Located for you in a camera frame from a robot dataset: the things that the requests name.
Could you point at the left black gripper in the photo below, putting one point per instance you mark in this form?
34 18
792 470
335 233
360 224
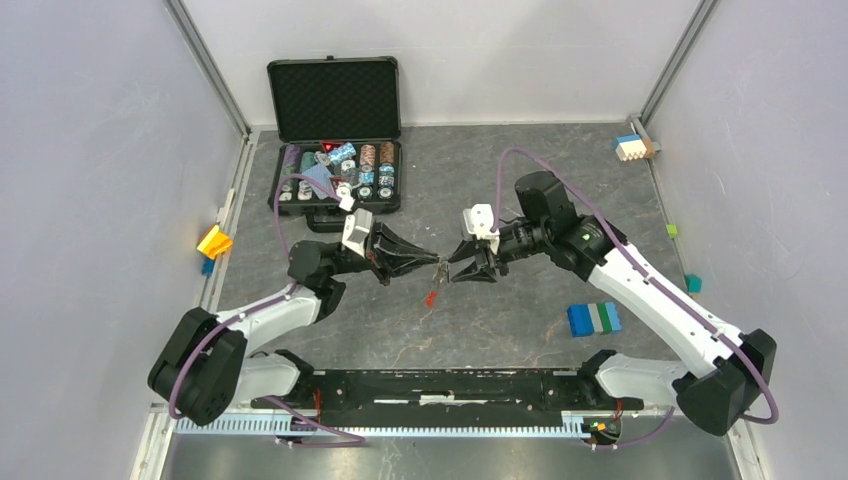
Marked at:
389 243

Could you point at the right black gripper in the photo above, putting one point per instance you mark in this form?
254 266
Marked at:
478 273

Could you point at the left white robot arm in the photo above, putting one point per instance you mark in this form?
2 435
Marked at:
208 363

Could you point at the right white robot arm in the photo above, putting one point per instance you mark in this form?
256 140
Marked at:
719 372

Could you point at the blue green white brick block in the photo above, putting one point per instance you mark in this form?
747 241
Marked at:
593 319

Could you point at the black poker chip case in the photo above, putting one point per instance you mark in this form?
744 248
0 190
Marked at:
340 124

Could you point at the yellow orange toy block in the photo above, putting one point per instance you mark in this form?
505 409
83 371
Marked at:
214 243

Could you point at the white blue brown brick block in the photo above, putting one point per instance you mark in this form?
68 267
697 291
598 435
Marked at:
635 147

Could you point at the small teal cube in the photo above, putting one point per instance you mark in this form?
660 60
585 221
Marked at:
693 283

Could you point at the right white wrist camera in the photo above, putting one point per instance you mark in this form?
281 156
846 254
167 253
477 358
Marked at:
480 225

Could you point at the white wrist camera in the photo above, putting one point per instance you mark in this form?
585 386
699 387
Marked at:
480 225
357 226

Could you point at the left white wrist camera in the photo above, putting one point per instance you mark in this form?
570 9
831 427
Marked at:
357 226

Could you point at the white slotted cable duct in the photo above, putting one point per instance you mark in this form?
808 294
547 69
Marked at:
280 424

